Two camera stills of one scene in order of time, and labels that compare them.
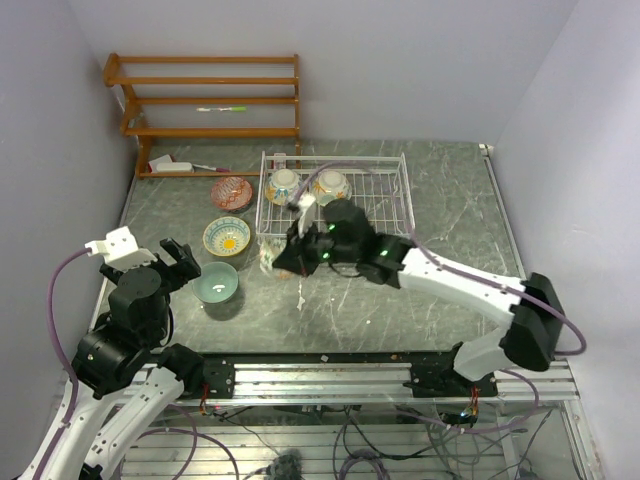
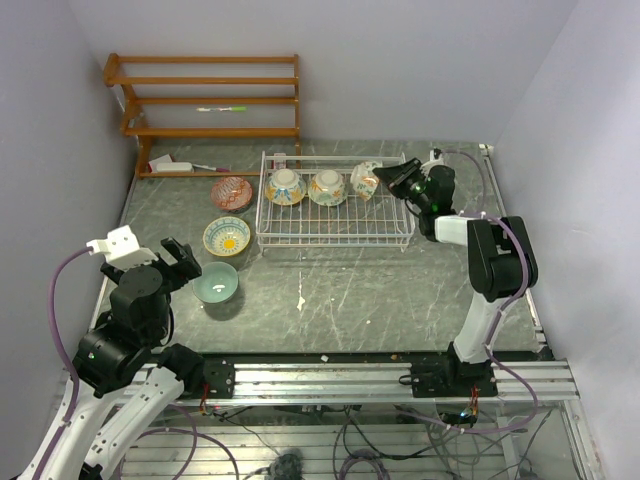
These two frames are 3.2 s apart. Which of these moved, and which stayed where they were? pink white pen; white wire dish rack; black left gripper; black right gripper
Moved: black right gripper
Stayed: black left gripper; white wire dish rack; pink white pen
